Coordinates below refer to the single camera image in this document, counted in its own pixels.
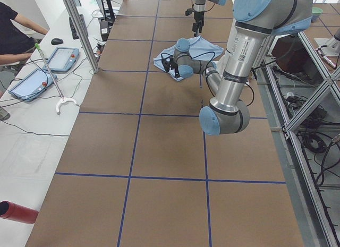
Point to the far teach pendant tablet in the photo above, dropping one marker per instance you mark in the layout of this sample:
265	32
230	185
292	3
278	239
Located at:
62	59

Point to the black keyboard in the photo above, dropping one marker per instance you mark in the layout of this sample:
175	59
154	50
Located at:
72	27

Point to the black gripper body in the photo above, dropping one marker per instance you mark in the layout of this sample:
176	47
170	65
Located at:
173	67
197	17

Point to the near teach pendant tablet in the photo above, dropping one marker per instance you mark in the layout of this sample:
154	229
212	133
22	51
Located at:
32	85

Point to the black computer mouse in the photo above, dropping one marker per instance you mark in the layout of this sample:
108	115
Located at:
56	41

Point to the aluminium frame rail right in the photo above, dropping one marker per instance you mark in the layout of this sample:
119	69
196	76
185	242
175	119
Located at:
303	94

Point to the red cylinder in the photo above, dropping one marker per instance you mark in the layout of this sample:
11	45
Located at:
18	213

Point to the aluminium frame post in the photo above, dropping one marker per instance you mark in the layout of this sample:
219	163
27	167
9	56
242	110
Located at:
75	17

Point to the teach pendant tablet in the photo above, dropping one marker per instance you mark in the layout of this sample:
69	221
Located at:
32	85
62	59

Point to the light blue t-shirt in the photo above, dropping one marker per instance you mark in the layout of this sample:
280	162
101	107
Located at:
192	55

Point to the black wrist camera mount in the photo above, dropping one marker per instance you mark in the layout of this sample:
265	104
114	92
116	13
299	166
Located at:
166	62
189	11

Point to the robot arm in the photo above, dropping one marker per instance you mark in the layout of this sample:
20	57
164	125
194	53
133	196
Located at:
199	9
255	20

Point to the seated person black shirt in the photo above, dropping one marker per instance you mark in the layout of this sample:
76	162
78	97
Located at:
16	46

